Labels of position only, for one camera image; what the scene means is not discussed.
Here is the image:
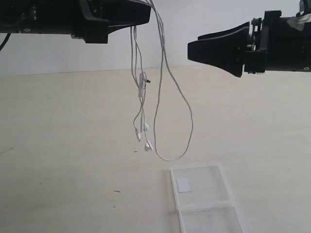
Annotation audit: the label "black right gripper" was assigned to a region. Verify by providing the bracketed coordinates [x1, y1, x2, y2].
[187, 11, 311, 78]

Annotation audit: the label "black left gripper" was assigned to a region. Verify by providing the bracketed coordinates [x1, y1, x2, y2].
[0, 0, 108, 44]

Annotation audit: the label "white wired earphones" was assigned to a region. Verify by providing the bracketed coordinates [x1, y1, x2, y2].
[130, 0, 194, 162]

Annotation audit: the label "clear plastic storage box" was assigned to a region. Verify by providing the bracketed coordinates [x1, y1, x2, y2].
[170, 162, 247, 233]

